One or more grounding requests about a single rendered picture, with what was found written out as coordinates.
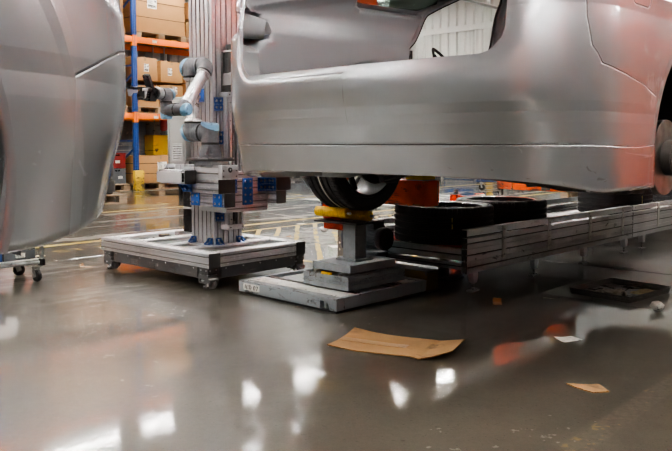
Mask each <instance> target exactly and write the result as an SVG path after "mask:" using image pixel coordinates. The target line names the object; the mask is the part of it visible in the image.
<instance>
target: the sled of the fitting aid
mask: <svg viewBox="0 0 672 451"><path fill-rule="evenodd" d="M303 274H304V283H305V284H311V285H316V286H321V287H327V288H332V289H337V290H343V291H348V292H349V291H354V290H358V289H363V288H368V287H373V286H377V285H382V284H387V283H392V282H397V281H401V280H405V267H399V266H391V267H385V268H380V269H375V270H369V271H364V272H358V273H353V274H347V273H341V272H335V271H329V270H323V269H317V268H315V269H309V270H304V271H303Z"/></svg>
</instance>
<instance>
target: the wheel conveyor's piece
mask: <svg viewBox="0 0 672 451"><path fill-rule="evenodd" d="M546 201H547V204H555V203H563V202H568V203H564V204H556V205H547V212H546V213H547V214H557V215H565V214H572V213H578V212H580V211H578V209H577V206H578V202H572V203H570V202H571V201H578V196H577V197H568V198H559V199H550V200H546ZM671 204H672V200H667V201H660V202H653V203H646V204H639V205H633V207H632V211H630V212H633V215H632V216H633V224H631V225H633V230H632V233H631V234H632V237H637V236H638V239H639V242H641V247H638V248H637V249H644V248H646V247H643V242H645V235H646V234H650V233H655V232H659V231H664V230H668V229H672V205H671ZM665 205H668V206H665ZM660 206H662V207H660ZM652 207H655V208H652ZM646 208H649V209H646ZM640 209H643V210H640ZM633 210H637V211H633Z"/></svg>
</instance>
